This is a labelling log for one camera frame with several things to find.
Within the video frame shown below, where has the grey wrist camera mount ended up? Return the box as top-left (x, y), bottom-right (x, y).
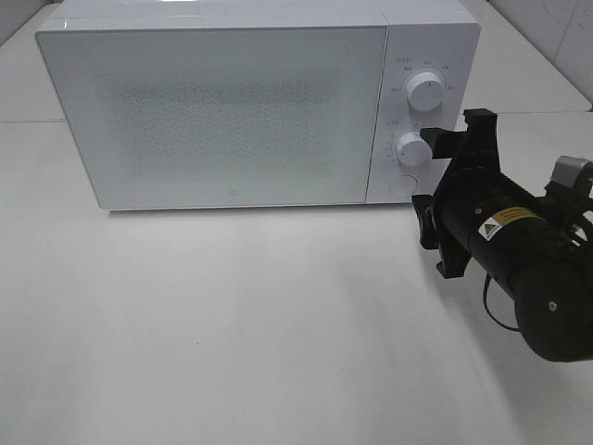
top-left (550, 156), bottom-right (592, 195)

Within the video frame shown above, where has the round white door button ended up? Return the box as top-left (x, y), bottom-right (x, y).
top-left (388, 174), bottom-right (418, 201)

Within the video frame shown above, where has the white microwave knob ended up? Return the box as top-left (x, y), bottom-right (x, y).
top-left (395, 133), bottom-right (432, 167)
top-left (404, 70), bottom-right (446, 112)

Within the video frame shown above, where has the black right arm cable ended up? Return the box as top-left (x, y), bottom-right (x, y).
top-left (481, 273), bottom-right (523, 333)

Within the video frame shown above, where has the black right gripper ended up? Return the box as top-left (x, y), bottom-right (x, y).
top-left (411, 108), bottom-right (512, 280)

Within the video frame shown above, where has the white microwave door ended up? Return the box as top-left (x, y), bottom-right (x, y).
top-left (37, 27), bottom-right (386, 210)

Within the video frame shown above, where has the white microwave oven body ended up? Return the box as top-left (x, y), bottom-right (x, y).
top-left (35, 1), bottom-right (481, 205)

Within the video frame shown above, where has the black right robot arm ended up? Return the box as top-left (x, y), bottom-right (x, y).
top-left (411, 108), bottom-right (592, 362)

